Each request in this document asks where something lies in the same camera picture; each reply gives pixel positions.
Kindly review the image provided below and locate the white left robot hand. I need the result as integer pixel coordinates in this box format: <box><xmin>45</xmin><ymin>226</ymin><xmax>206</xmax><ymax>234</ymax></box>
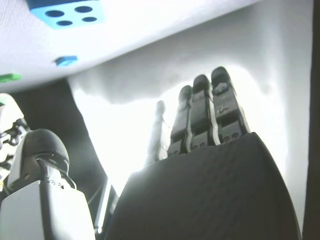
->
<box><xmin>0</xmin><ymin>66</ymin><xmax>302</xmax><ymax>240</ymax></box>

